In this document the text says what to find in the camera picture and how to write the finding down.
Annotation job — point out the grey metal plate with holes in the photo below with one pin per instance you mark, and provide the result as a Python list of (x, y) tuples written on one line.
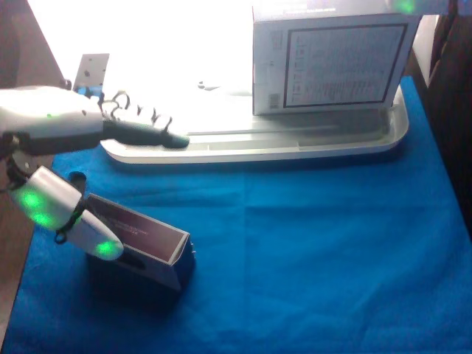
[(92, 70)]

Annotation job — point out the white plastic tray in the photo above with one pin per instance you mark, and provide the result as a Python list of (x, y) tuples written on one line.
[(295, 147)]

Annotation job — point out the calculator box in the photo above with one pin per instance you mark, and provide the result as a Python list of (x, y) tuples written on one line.
[(343, 62)]

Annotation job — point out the blue cloth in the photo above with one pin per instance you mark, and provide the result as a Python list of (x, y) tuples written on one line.
[(280, 258)]

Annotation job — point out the small maroon-top product box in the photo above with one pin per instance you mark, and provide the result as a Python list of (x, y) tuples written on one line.
[(147, 236)]

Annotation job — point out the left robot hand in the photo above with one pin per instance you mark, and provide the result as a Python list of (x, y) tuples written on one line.
[(55, 118)]

